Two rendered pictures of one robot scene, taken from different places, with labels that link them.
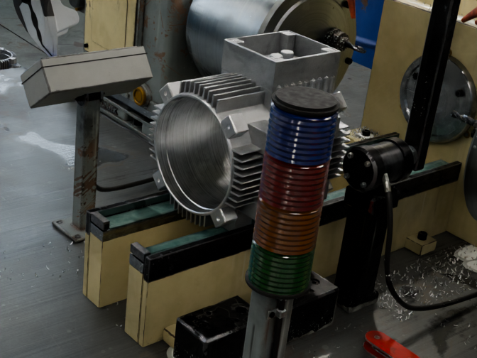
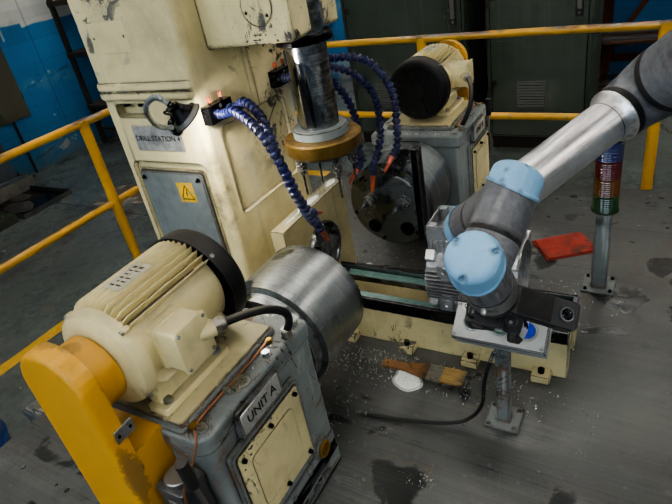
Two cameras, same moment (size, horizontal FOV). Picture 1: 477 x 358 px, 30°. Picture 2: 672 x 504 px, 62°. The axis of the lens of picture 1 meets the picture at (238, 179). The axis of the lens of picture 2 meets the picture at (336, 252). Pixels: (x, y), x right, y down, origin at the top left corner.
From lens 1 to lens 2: 193 cm
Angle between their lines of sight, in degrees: 87
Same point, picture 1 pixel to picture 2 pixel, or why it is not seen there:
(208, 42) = (339, 335)
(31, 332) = (617, 375)
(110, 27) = (284, 456)
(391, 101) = not seen: hidden behind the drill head
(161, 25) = (313, 380)
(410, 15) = (298, 226)
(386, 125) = not seen: hidden behind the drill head
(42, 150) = not seen: outside the picture
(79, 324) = (589, 364)
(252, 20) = (348, 285)
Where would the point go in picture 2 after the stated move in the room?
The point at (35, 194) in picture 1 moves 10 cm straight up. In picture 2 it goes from (491, 470) to (489, 434)
